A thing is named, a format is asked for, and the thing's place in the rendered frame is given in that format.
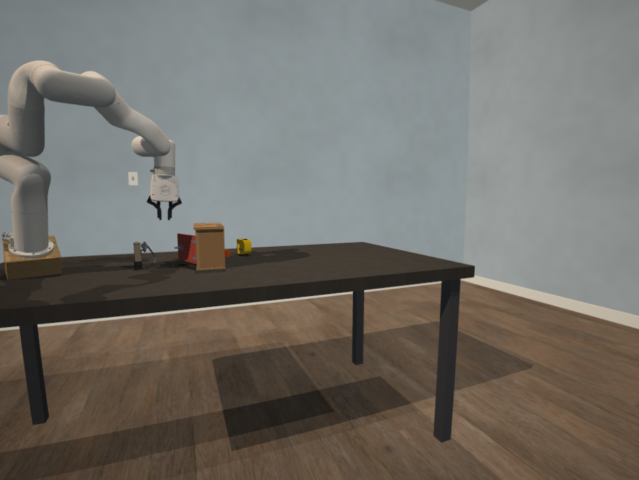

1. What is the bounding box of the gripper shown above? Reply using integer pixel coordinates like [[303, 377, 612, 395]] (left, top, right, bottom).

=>
[[147, 174, 182, 220]]

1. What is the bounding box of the tan wooden cabinet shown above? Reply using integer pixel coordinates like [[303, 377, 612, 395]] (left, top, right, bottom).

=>
[[175, 223, 225, 270]]

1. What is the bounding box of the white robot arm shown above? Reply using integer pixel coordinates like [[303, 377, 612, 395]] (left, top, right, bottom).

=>
[[0, 61, 175, 258]]

